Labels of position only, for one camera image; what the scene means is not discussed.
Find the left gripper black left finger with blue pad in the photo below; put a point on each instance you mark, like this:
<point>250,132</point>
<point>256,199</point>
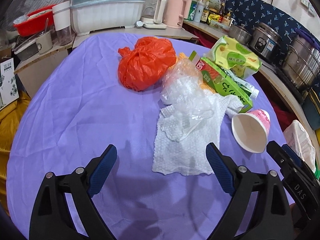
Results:
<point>51,217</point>

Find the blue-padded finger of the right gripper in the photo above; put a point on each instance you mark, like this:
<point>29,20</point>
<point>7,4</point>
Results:
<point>296,161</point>

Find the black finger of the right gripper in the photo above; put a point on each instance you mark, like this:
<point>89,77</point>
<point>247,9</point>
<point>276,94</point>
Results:
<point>303,188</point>

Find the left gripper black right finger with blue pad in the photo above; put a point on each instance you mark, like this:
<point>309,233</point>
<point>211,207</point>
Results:
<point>258,208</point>

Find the dark green crushed milk carton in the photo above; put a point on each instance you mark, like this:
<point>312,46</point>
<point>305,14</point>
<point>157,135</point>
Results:
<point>249,89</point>

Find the green NB carton box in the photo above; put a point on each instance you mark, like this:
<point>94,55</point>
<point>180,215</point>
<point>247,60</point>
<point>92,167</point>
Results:
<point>217,79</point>

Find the orange foam fruit net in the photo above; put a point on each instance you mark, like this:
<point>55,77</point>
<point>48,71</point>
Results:
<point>181,58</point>

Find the red plastic bag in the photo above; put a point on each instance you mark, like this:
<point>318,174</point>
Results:
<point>145,64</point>

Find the white trash bag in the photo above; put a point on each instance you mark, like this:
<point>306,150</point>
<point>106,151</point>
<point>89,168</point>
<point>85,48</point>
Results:
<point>298,139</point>

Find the pink paper cup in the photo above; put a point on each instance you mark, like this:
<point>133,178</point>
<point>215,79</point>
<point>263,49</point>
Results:
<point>251,130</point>

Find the large steel steamer pot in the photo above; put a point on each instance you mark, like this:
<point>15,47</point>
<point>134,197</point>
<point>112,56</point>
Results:
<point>301,65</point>

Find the white paper towel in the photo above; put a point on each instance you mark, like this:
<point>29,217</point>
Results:
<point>180,143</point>

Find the yellow-green snack bag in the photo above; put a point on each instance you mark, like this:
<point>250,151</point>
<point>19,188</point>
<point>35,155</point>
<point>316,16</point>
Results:
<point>230,54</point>

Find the steel rice cooker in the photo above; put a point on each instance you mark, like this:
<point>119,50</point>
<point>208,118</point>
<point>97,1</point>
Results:
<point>265,42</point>

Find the yellow cloth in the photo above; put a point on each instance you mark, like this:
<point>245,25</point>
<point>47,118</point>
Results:
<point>11,116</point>

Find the purple tablecloth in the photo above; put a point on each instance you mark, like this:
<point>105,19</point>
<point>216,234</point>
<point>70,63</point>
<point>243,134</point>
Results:
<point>81,109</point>

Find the clear bubble wrap bag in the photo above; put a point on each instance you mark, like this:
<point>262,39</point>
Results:
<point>186,102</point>

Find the small steel pot with lid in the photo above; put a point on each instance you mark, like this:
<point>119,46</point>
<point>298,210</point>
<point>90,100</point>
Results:
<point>239,33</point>

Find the white floral box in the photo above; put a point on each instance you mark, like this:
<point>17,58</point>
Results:
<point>8,89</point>

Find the yellow oil bottle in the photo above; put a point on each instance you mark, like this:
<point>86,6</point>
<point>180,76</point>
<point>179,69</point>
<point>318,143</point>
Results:
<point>227,19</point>

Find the blue patterned curtain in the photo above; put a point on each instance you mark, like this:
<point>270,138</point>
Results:
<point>250,13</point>

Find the yellow seasoning packet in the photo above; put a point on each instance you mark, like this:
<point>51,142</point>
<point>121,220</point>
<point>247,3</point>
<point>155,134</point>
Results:
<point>213,18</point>

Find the dark soy sauce bottle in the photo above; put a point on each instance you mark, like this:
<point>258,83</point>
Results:
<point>205,13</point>

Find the white thermos bottle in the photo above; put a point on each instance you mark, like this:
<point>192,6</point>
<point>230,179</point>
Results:
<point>199,11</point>

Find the green tin can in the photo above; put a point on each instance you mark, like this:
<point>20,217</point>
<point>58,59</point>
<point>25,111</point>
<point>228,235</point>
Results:
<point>192,10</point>

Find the pink electric kettle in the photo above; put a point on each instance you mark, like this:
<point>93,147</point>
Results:
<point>175,12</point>

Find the white power plug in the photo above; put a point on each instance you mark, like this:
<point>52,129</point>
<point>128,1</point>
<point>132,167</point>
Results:
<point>139,24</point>

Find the white coffee maker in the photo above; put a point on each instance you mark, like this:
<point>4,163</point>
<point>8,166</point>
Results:
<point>152,14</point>

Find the red plastic basin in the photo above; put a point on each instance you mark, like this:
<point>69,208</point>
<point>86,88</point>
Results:
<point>36,22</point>

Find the white-lidded clear jar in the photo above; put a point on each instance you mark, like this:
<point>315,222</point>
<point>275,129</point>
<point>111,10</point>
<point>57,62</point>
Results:
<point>62,22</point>

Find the white dish rack grey lid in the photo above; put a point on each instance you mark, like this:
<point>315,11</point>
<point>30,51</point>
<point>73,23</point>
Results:
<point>92,15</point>

